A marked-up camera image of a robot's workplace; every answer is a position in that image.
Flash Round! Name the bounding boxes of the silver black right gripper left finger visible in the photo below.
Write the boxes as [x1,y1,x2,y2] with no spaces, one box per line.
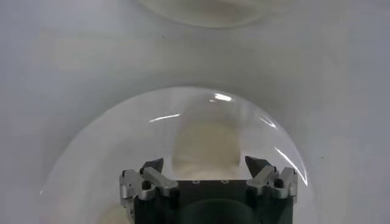
[119,157,180,201]

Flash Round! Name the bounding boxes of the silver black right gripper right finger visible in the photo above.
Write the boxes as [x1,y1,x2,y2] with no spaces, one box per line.
[244,155,299,200]

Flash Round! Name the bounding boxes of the white steamed baozi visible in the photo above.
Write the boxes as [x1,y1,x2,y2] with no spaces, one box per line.
[172,117,244,180]

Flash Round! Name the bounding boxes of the round white plate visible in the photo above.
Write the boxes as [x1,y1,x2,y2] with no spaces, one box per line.
[39,86,317,224]

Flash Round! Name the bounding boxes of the cream electric cooker base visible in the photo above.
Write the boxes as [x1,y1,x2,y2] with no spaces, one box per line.
[135,0,298,29]

